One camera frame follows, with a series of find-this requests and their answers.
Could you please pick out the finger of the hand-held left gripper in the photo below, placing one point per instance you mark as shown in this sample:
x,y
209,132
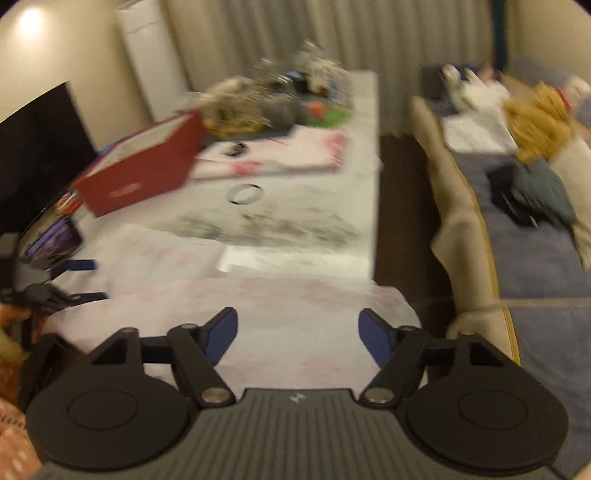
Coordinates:
x,y
87,297
81,265

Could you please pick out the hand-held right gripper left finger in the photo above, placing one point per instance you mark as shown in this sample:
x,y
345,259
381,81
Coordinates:
x,y
224,334

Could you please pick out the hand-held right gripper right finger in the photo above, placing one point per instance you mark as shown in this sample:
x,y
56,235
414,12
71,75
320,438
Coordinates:
x,y
374,337

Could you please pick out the white pink-printed shopping bag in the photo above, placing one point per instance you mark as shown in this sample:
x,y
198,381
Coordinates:
x,y
286,304

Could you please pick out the flat folded white pink bag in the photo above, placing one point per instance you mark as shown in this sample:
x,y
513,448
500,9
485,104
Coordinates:
x,y
277,157

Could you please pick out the smartphone with lit screen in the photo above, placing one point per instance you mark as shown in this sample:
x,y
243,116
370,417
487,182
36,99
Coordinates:
x,y
53,240

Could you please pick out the red cardboard box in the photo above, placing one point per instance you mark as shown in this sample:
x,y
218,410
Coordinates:
x,y
138,166

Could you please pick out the black television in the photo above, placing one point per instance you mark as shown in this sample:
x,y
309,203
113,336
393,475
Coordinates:
x,y
41,152

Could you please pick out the person's orange patterned pajamas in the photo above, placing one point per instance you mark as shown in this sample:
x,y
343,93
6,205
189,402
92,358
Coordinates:
x,y
14,434

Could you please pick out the grey sofa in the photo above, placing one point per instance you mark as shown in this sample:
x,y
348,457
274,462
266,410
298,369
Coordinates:
x,y
545,277

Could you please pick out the white standing air conditioner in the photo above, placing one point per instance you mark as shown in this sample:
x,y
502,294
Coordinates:
x,y
152,60

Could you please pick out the dark clothes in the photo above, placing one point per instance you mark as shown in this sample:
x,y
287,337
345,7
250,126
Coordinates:
x,y
540,189

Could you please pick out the white cat plush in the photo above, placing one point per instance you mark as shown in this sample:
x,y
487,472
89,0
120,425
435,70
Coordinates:
x,y
480,94

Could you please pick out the yellow muscular cat plush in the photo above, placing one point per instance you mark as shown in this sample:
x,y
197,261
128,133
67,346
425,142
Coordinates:
x,y
535,120

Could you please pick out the sheer white curtain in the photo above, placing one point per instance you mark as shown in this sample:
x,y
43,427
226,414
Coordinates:
x,y
323,32

